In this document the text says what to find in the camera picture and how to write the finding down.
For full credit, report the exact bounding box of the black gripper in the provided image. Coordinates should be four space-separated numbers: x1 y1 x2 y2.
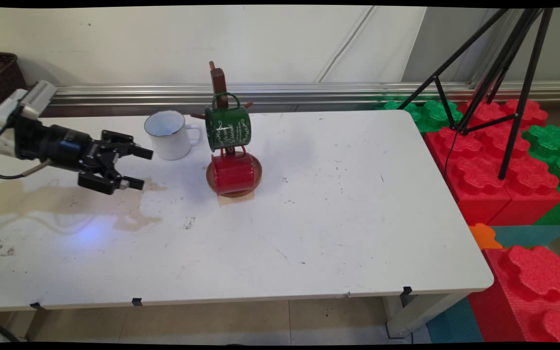
15 117 154 195

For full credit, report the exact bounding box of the black floor cable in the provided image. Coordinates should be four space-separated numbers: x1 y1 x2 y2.
0 315 19 342

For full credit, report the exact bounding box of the white table leg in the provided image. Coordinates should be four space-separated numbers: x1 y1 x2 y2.
385 292 475 339

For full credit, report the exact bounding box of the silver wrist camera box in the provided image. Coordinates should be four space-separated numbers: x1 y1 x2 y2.
0 80 57 127

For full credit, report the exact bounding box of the green enamel mug white lettering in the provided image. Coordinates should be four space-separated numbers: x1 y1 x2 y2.
205 92 252 153

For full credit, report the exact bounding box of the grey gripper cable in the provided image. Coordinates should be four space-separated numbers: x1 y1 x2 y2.
0 158 52 180

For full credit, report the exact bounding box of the teal foam floor tile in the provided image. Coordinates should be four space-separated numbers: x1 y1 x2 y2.
489 225 560 248
426 297 485 343

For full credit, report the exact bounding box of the green foam block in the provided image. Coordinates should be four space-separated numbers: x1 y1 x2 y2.
523 124 560 225
375 95 463 133

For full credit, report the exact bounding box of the wooden mug tree stand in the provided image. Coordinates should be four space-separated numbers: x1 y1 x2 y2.
190 61 263 198

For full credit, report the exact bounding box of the black tripod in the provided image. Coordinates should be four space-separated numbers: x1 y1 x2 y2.
397 7 554 180

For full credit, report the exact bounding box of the large red foam block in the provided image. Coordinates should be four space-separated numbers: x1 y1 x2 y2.
423 97 560 227

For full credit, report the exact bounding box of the red enamel mug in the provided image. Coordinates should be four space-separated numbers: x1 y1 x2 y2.
210 145 255 196

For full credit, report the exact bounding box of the orange foam piece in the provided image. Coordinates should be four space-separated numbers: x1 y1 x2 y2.
469 223 503 250

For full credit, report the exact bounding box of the brown wicker basket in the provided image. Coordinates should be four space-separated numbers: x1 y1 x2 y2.
0 51 28 108

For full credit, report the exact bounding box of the metal wall rail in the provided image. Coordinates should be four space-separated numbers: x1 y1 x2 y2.
49 83 560 105

